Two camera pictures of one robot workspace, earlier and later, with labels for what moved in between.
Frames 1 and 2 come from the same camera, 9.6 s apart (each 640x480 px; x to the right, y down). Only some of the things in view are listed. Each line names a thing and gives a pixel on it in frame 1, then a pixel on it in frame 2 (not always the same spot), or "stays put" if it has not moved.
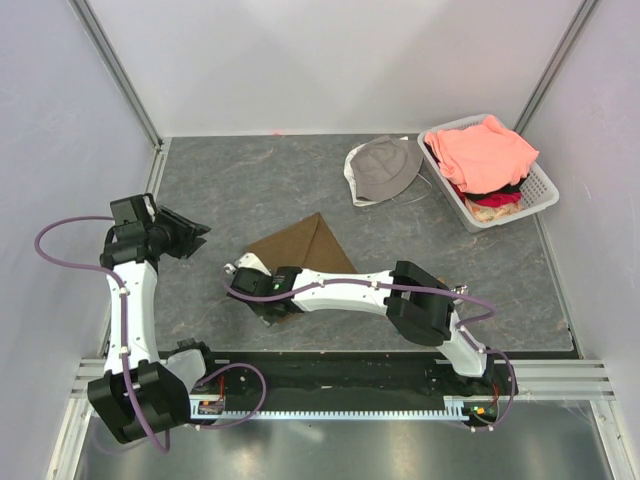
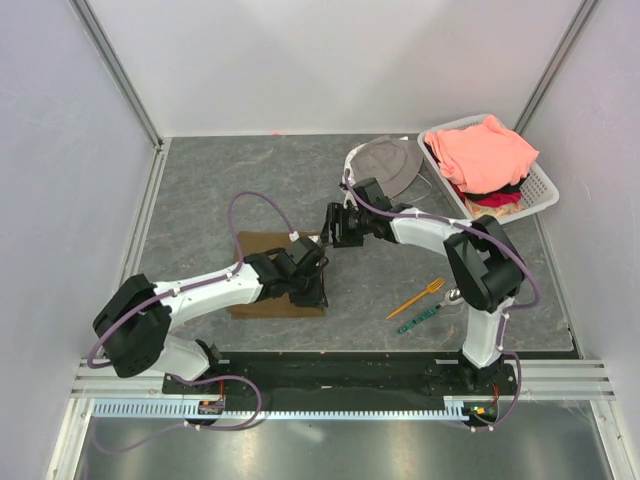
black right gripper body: x=261 y=309 → x=354 y=226
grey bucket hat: x=381 y=168 stays put
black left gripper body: x=173 y=236 → x=307 y=291
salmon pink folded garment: x=484 y=157 stays put
